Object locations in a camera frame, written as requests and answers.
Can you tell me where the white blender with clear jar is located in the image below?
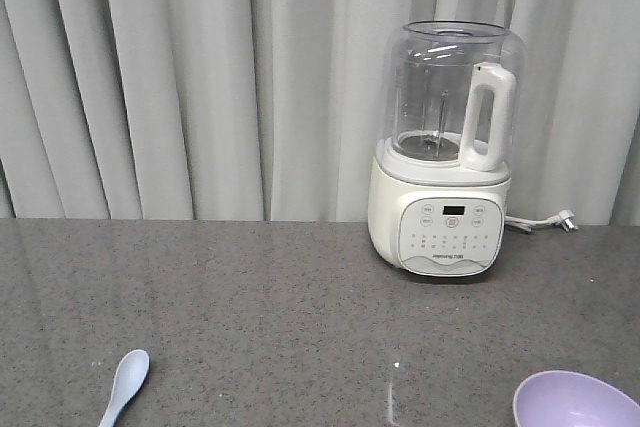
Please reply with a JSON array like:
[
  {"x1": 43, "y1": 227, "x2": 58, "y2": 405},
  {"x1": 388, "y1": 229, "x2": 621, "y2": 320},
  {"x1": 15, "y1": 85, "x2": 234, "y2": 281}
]
[{"x1": 367, "y1": 21, "x2": 524, "y2": 277}]

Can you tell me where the grey pleated curtain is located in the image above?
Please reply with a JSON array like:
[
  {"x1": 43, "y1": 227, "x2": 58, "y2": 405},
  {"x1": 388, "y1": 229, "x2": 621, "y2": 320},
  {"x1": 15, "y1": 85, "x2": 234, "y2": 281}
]
[{"x1": 1, "y1": 0, "x2": 639, "y2": 225}]

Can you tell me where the white power cable with plug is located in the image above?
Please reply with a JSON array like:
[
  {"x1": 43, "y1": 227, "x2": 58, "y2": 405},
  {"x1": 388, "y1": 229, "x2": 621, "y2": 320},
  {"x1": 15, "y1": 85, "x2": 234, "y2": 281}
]
[{"x1": 504, "y1": 209, "x2": 580, "y2": 235}]

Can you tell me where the light blue plastic spoon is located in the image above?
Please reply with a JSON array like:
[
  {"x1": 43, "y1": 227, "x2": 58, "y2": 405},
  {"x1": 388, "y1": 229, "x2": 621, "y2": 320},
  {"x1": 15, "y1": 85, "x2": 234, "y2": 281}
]
[{"x1": 98, "y1": 349, "x2": 150, "y2": 427}]

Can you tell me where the purple plastic bowl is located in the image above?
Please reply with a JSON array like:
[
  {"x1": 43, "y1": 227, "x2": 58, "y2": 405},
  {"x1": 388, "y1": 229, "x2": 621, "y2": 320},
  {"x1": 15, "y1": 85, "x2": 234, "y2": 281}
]
[{"x1": 512, "y1": 370, "x2": 639, "y2": 426}]

